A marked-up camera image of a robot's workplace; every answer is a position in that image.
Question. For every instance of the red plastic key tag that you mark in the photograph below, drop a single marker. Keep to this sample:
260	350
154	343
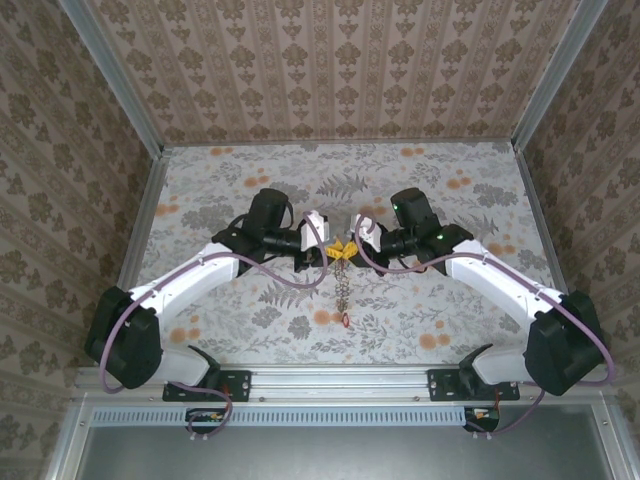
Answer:
345	319

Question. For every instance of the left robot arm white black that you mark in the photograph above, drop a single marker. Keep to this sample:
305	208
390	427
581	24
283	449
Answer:
190	280

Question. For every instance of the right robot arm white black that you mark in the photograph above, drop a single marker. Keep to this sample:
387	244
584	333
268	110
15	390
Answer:
500	284

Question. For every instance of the floral table cover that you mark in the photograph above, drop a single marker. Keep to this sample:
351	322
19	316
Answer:
300	340

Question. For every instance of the grey sheet metal panel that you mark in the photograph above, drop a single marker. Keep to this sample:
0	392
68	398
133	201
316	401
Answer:
340	455

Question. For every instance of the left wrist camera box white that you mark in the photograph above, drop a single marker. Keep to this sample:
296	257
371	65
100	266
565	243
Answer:
315	227

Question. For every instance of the thin aluminium edge rail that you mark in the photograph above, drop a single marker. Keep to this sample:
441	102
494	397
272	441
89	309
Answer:
340	144

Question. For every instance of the wide aluminium base rail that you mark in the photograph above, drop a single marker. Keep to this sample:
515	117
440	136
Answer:
340	382

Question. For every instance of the aluminium table edge rail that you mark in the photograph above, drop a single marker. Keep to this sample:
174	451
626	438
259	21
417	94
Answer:
148	200
536	200

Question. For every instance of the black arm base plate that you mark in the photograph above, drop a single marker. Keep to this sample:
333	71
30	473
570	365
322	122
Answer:
440	385
240	385

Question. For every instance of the aluminium frame post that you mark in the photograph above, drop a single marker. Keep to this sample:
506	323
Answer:
556	75
116	75

